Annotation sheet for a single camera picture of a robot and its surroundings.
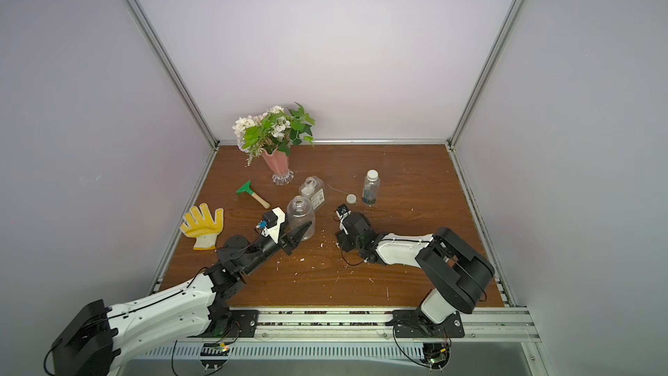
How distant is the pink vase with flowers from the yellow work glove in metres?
0.27

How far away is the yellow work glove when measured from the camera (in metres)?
0.91

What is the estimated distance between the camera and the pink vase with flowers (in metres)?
0.86
